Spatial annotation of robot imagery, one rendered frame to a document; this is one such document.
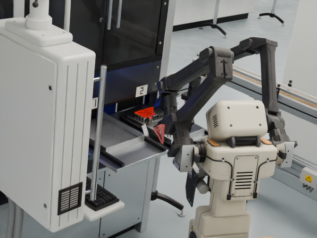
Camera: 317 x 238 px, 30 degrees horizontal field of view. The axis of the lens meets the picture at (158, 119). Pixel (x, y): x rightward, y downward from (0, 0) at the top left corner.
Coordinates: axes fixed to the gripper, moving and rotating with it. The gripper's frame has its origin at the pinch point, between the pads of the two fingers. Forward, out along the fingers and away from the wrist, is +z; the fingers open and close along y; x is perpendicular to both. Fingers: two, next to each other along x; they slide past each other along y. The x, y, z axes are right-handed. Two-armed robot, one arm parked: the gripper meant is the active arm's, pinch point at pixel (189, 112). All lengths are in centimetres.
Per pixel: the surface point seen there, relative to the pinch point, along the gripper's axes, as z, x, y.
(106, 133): 16.2, 28.9, 29.4
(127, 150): 16.5, 34.1, 11.0
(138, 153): 16.4, 32.4, 5.1
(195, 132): 11.9, -4.4, -3.4
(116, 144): 13.2, 39.3, 14.5
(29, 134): -11, 101, 10
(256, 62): 87, -398, 152
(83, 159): -4, 89, -8
